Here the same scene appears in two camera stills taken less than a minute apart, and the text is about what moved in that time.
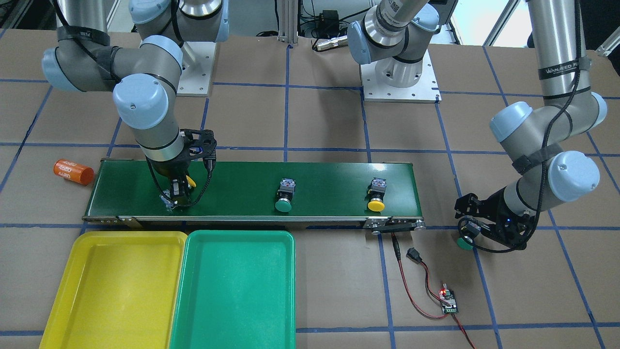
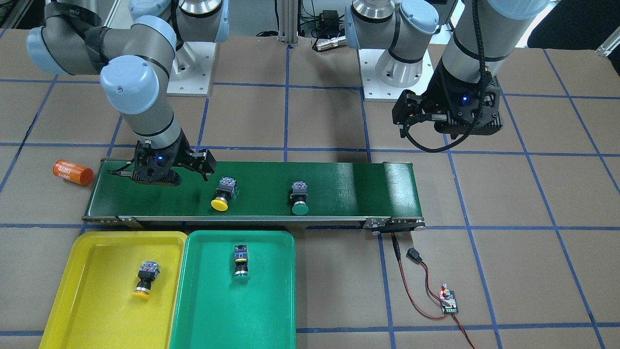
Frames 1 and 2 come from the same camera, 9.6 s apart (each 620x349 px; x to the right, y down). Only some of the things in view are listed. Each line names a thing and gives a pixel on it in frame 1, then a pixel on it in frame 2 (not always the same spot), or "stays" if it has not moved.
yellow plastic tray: (118, 290) stays
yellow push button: (376, 194) → (225, 188)
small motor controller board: (449, 302) stays
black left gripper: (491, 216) → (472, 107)
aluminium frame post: (287, 22) stays
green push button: (285, 195) → (241, 274)
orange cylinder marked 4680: (74, 171) stays
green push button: (463, 244) → (298, 196)
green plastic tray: (235, 289) stays
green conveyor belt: (123, 189) stays
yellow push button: (191, 182) → (147, 272)
